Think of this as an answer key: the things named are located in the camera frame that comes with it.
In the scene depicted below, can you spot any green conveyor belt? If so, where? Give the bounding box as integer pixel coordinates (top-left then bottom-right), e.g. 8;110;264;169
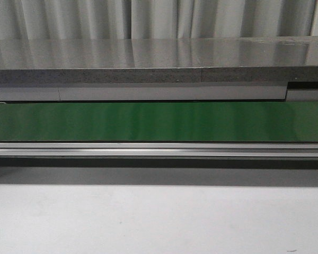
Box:
0;102;318;142

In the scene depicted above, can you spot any grey stone slab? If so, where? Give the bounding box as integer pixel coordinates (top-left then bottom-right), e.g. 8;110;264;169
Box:
0;37;318;84

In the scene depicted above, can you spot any grey curtain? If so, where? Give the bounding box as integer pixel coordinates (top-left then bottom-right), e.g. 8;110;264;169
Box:
0;0;318;40

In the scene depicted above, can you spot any rear aluminium conveyor rail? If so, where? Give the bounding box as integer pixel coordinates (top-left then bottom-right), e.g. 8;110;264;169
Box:
0;81;318;102

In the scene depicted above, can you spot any aluminium conveyor rail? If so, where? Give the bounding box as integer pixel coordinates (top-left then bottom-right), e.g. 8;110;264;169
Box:
0;142;318;160
0;81;318;102

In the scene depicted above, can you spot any front aluminium conveyor rail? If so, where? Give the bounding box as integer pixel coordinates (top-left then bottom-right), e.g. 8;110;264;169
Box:
0;142;318;160

